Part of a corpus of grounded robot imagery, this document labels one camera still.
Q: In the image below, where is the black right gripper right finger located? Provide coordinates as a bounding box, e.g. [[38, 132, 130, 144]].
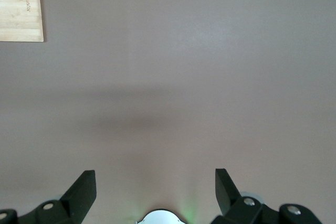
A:
[[211, 168, 321, 224]]

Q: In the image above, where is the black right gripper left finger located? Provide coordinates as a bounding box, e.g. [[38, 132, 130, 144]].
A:
[[0, 169, 97, 224]]

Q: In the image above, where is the bamboo cutting board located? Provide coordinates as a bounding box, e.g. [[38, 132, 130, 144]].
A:
[[0, 0, 45, 42]]

